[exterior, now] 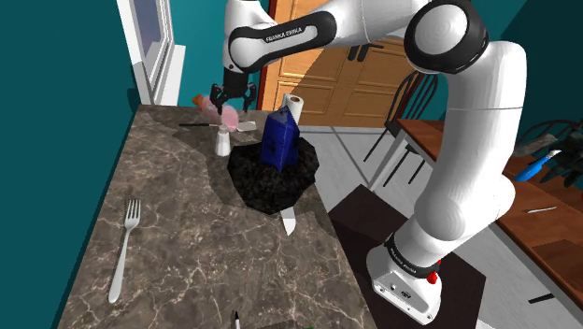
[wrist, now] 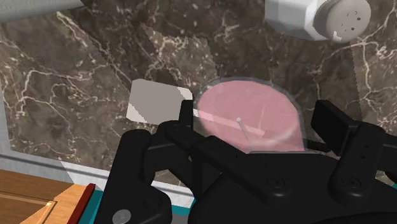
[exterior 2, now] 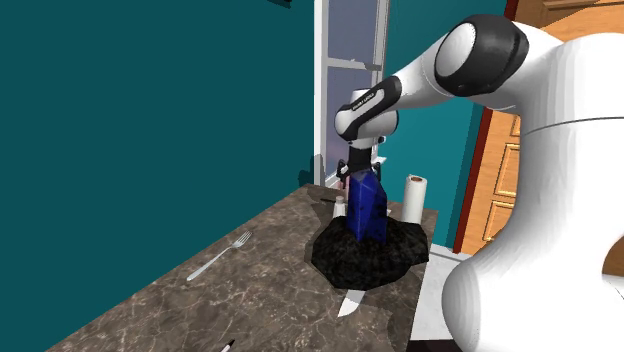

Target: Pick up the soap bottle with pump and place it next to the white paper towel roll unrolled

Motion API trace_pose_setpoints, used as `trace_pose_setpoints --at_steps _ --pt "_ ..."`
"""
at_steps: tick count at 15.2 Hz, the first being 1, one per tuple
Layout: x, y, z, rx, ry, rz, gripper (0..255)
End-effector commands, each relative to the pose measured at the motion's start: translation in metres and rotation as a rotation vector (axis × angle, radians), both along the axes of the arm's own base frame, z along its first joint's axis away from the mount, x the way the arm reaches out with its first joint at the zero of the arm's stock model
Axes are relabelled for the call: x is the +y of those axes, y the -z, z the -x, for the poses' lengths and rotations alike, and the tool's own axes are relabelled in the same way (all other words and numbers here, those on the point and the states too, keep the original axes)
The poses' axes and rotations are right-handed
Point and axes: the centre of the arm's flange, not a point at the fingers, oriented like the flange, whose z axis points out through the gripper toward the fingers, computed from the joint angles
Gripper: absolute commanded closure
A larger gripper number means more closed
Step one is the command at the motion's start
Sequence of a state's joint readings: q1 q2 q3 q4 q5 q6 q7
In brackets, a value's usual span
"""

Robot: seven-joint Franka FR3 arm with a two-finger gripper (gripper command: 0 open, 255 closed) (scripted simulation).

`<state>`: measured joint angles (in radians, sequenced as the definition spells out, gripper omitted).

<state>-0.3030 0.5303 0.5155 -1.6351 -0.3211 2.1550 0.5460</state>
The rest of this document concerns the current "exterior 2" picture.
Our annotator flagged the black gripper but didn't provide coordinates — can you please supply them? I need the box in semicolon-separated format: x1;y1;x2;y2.
335;146;383;189

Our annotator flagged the white paper towel roll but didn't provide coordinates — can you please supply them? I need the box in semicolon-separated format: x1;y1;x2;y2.
400;173;429;226

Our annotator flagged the black rough bowl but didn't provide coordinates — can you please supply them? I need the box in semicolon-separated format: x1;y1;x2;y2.
310;216;431;292

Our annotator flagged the white knife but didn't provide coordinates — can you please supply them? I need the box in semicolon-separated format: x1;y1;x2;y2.
336;289;367;319

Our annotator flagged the orange wooden door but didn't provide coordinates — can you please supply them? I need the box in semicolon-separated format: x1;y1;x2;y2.
452;0;624;277

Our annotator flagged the white framed window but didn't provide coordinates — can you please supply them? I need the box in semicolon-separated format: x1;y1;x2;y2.
313;0;392;189

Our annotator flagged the silver fork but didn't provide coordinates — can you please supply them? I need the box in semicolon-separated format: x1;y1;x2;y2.
186;229;254;283

